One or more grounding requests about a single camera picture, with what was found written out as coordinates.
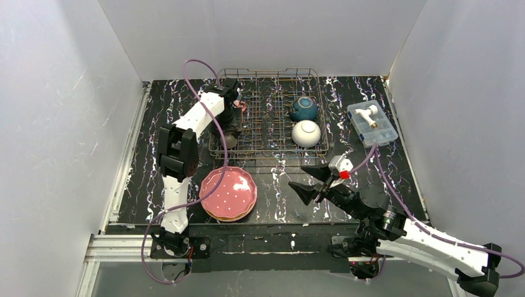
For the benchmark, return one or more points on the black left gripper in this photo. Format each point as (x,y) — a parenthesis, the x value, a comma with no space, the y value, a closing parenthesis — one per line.
(231,124)

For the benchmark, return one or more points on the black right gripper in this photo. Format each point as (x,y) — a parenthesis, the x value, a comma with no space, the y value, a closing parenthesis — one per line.
(326,187)

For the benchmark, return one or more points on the small grey cup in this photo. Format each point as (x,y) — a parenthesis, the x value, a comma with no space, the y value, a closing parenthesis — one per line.
(231,141)

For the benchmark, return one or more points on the white bowl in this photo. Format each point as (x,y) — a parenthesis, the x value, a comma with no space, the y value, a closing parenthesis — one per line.
(306,134)

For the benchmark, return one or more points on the teal bowl beige inside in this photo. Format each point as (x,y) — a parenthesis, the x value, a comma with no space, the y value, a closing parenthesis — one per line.
(303,108)

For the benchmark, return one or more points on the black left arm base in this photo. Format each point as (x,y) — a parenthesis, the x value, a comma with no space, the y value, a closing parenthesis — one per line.
(179,250)

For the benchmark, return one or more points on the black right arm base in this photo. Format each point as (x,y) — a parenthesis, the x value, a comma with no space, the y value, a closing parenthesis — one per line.
(366,264)

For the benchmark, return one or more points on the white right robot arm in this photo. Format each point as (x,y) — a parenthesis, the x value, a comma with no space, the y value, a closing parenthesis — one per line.
(385,230)

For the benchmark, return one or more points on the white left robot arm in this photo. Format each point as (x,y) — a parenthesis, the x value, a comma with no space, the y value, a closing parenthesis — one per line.
(178,156)

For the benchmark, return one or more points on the pink polka dot plate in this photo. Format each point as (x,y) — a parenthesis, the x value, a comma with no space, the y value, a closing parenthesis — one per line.
(236,190)

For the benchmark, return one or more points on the clear plastic parts box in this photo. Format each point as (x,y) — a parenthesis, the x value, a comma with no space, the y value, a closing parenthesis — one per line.
(382,135)

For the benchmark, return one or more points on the yellow plate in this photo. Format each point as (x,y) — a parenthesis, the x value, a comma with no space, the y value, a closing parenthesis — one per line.
(228,214)

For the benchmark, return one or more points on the white pipe fitting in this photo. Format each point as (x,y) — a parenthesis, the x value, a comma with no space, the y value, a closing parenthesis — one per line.
(367,114)

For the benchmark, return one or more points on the pink bottom plate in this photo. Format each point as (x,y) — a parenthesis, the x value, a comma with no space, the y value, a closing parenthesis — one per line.
(231,219)

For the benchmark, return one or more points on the grey wire dish rack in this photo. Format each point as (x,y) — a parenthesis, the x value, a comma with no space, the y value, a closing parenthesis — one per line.
(267,128)

